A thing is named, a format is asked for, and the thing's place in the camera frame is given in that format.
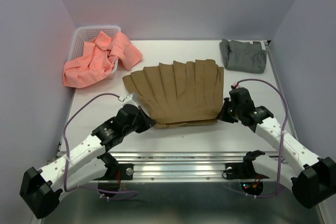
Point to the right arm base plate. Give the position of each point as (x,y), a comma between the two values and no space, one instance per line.
(234,171)

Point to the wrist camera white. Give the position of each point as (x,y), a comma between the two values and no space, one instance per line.
(235,86)
(131,99)

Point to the tan brown skirt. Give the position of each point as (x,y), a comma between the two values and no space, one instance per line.
(180,94)

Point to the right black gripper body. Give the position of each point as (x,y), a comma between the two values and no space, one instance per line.
(235,112)

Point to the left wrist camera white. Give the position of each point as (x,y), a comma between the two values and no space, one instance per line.
(131,99)

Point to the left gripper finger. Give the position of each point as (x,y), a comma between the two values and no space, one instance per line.
(143,128)
(148,122)

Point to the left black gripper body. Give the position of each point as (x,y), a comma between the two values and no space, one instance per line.
(138,121)

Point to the grey pleated skirt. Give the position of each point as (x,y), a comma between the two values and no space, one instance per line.
(243,56)

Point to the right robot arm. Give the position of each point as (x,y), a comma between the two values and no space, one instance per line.
(309,177)

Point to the white perforated plastic basket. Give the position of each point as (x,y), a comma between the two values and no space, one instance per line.
(87,34)

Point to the pink skirt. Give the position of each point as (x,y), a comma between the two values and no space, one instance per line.
(98,60)

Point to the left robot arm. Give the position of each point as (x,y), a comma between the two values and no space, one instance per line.
(43,189)

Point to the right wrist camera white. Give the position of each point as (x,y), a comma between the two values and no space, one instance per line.
(235,86)

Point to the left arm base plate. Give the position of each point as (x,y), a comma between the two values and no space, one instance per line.
(120,171)

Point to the aluminium mounting rail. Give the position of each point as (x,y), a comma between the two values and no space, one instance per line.
(178,167)

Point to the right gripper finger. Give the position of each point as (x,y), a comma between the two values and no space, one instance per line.
(227,104)
(224,115)

